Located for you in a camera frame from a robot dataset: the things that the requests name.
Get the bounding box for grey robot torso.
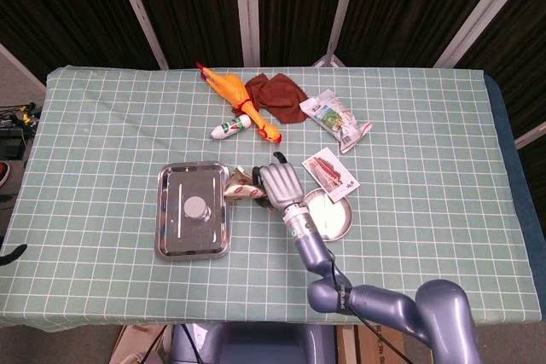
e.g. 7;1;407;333
170;321;338;364

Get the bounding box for black electronic box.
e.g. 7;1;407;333
0;124;26;160

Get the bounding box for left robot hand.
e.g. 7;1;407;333
0;243;29;267

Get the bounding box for white screen frame post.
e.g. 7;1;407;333
433;0;530;69
514;121;546;150
233;0;261;67
313;0;363;67
108;0;170;70

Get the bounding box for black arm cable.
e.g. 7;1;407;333
328;248;415;364

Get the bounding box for gold red snack bag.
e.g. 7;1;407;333
222;165;274;211

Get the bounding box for yellow rubber chicken toy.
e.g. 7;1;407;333
195;61;283;145

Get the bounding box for green checked tablecloth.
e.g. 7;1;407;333
0;66;538;331

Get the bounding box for photo postcard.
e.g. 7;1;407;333
301;147;360;204

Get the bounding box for white green tube bottle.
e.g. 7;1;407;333
209;114;252;141

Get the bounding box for rectangular steel tray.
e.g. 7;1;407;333
154;160;232;262

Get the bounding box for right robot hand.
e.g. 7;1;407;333
251;151;306;211

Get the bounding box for round steel plate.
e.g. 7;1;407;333
301;187;355;242

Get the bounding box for blue padded table edge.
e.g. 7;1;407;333
484;73;546;297

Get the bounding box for brown cloth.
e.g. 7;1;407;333
244;72;309;125

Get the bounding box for small white-lidded jar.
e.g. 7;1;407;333
183;195;213;221

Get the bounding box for cardboard box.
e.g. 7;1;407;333
111;324;171;364
357;324;432;364

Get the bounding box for silver green snack bag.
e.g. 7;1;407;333
299;89;374;155

